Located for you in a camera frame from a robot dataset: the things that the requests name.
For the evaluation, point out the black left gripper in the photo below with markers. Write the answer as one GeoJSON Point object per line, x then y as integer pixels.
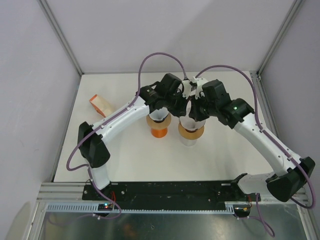
{"type": "Point", "coordinates": [181, 110]}

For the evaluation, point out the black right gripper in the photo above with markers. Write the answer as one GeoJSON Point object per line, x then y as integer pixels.
{"type": "Point", "coordinates": [194, 112]}

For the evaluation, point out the white paper coffee filter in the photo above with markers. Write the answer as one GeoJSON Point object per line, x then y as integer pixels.
{"type": "Point", "coordinates": [159, 115]}

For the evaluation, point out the clear glass carafe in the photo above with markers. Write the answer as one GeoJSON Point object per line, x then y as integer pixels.
{"type": "Point", "coordinates": [188, 142]}

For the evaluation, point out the orange glass flask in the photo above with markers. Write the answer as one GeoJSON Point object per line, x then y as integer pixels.
{"type": "Point", "coordinates": [159, 133]}

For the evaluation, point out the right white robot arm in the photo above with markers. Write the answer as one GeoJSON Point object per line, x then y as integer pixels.
{"type": "Point", "coordinates": [289, 169]}

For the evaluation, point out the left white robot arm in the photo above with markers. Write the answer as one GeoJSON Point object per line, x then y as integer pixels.
{"type": "Point", "coordinates": [93, 139]}

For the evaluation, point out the orange coffee filter box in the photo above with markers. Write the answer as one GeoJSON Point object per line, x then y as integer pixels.
{"type": "Point", "coordinates": [102, 106]}

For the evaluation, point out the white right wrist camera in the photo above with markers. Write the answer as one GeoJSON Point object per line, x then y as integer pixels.
{"type": "Point", "coordinates": [197, 86]}

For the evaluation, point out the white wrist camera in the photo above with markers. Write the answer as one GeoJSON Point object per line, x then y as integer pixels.
{"type": "Point", "coordinates": [197, 86]}
{"type": "Point", "coordinates": [186, 88]}

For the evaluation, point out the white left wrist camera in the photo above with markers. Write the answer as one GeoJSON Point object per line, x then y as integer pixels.
{"type": "Point", "coordinates": [186, 88]}

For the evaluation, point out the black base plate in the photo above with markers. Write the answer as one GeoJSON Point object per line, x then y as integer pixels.
{"type": "Point", "coordinates": [170, 196]}

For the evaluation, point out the white slotted cable duct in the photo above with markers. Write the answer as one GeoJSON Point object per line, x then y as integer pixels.
{"type": "Point", "coordinates": [79, 207]}

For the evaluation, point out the aluminium frame rail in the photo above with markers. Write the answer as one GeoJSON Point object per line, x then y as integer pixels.
{"type": "Point", "coordinates": [60, 192]}

